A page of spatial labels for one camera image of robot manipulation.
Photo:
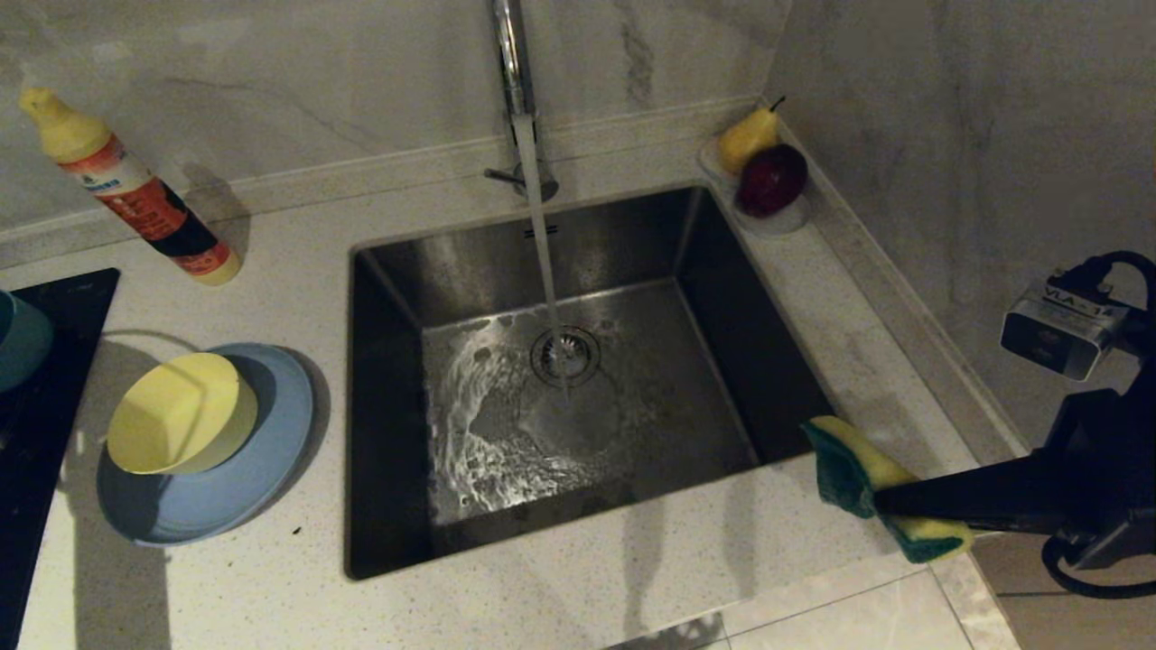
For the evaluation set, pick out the yellow green sponge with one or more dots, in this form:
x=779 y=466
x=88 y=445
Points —
x=844 y=469

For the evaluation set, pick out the small white fruit dish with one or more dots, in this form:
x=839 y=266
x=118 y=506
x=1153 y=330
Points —
x=781 y=226

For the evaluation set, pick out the dark red apple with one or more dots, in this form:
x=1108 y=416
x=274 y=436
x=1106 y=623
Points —
x=772 y=179

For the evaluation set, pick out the yellow pear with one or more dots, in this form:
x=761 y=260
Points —
x=746 y=139

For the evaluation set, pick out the metal sink drain strainer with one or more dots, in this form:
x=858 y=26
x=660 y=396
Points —
x=578 y=357

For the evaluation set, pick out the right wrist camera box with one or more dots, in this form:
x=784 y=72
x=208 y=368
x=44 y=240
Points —
x=1057 y=334

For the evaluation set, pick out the yellow plastic bowl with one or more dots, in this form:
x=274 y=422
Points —
x=176 y=415

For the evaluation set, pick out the stainless steel sink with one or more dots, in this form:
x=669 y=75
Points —
x=722 y=361

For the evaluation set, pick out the black induction cooktop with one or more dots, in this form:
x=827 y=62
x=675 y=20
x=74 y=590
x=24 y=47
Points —
x=36 y=451

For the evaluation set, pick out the chrome faucet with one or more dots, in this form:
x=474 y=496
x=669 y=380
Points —
x=515 y=63

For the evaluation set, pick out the orange dish soap bottle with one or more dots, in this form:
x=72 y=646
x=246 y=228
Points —
x=153 y=208

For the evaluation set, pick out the teal bowl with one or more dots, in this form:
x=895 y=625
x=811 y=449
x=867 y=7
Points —
x=23 y=343

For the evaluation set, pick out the blue round plate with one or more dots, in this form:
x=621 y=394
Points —
x=244 y=496

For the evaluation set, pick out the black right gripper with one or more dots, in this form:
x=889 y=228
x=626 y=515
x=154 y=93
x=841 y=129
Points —
x=1111 y=469

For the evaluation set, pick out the clear tap water stream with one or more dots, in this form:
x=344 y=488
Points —
x=544 y=244

